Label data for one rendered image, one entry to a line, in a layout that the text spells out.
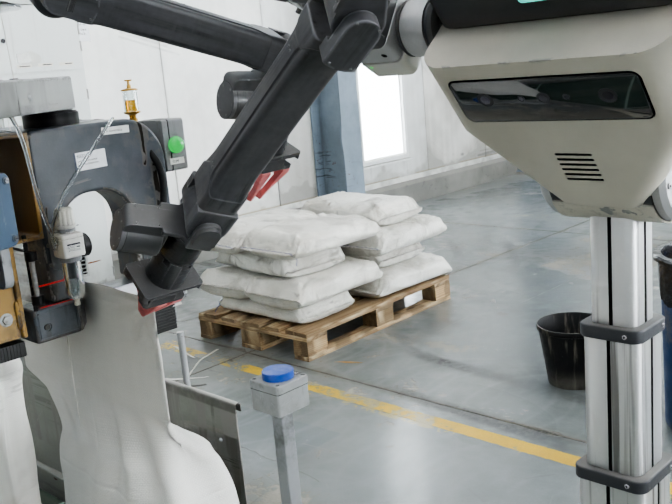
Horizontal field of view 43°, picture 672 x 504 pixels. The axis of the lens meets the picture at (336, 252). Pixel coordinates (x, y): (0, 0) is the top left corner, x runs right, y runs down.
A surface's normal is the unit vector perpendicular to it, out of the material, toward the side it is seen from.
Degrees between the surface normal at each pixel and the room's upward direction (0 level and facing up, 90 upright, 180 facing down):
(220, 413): 90
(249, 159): 134
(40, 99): 90
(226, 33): 110
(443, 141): 90
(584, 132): 130
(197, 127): 90
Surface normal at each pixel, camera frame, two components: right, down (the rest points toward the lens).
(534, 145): -0.48, 0.79
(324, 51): -0.85, -0.14
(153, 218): 0.42, -0.54
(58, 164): 0.72, 0.09
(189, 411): -0.69, 0.21
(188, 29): 0.54, 0.46
